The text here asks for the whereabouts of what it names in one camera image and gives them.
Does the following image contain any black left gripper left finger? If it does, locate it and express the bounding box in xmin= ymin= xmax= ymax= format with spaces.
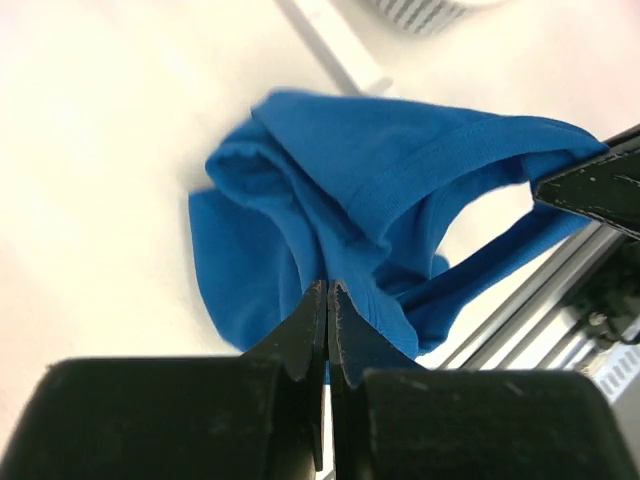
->
xmin=1 ymin=281 xmax=327 ymax=479

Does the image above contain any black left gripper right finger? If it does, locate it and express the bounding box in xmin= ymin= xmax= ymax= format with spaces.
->
xmin=327 ymin=282 xmax=635 ymax=479

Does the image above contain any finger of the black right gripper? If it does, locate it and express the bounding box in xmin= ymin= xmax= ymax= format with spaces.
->
xmin=533 ymin=126 xmax=639 ymax=233

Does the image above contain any blue tank top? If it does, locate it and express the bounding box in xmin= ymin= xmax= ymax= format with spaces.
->
xmin=188 ymin=90 xmax=607 ymax=358

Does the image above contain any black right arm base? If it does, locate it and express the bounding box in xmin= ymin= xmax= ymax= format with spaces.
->
xmin=563 ymin=237 xmax=639 ymax=350

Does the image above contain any white laundry basket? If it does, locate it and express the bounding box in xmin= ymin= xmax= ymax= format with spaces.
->
xmin=364 ymin=0 xmax=505 ymax=36

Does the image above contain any aluminium mounting rail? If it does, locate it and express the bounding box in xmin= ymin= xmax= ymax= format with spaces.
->
xmin=440 ymin=224 xmax=638 ymax=373

